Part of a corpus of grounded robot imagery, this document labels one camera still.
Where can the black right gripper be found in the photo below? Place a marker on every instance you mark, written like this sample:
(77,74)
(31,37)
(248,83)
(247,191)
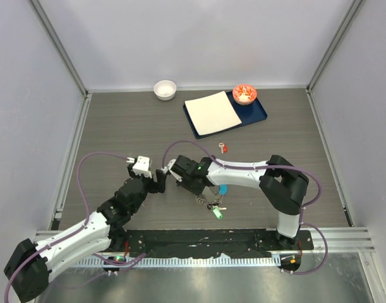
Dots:
(197,191)

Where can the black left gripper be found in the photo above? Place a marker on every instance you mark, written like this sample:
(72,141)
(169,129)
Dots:
(155,186)

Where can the metal key organizer blue handle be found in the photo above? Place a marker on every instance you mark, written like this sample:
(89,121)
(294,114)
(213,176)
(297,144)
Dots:
(211,196)

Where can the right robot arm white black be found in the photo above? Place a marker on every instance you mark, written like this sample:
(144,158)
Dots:
(284,188)

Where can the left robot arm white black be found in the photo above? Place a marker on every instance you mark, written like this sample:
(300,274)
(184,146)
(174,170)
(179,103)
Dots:
(34,265)

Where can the green key tag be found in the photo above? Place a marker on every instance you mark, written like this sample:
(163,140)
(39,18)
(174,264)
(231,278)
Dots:
(217,213)

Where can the red headed key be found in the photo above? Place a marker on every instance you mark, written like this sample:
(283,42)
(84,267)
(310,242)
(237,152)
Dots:
(223,148)

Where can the white square plate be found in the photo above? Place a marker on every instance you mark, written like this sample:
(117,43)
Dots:
(212,113)

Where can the white bowl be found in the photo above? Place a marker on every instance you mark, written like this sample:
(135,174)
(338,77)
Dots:
(165,90)

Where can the dark blue tray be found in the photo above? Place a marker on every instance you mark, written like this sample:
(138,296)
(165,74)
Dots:
(248,114)

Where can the orange patterned bowl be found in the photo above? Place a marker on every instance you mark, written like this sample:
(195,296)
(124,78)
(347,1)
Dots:
(244,94)

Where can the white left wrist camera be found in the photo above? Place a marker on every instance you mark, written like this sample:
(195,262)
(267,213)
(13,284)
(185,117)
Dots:
(140,165)

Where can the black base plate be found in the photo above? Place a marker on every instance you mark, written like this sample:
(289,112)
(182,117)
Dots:
(210,243)

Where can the slotted cable duct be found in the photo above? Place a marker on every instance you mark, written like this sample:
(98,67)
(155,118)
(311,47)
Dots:
(222,261)

